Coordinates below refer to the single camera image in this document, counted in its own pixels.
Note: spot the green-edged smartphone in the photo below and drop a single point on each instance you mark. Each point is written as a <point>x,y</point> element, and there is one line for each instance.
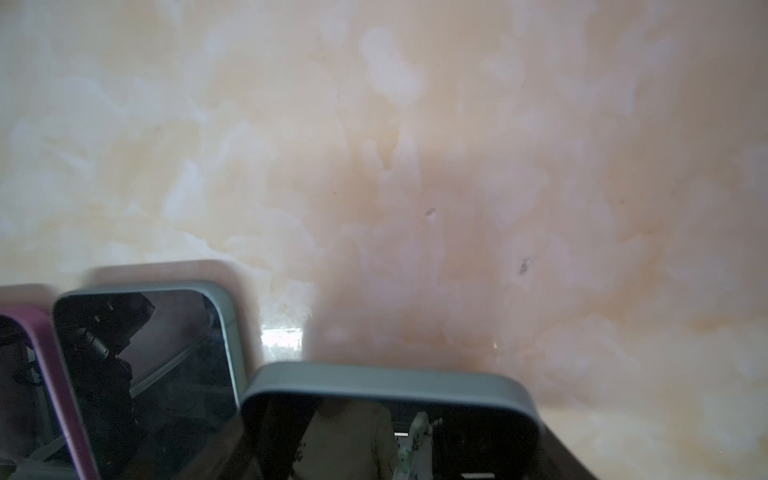
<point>330,421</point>

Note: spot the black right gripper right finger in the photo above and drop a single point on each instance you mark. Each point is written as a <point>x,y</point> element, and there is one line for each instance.
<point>554,461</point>

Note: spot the pink-edged smartphone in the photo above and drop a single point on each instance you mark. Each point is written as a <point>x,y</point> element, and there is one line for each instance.
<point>42,435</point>

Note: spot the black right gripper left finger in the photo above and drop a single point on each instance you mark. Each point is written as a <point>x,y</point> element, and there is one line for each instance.
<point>225,456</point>

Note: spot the grey-edged smartphone front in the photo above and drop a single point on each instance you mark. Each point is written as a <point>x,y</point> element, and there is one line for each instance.
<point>154,373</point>

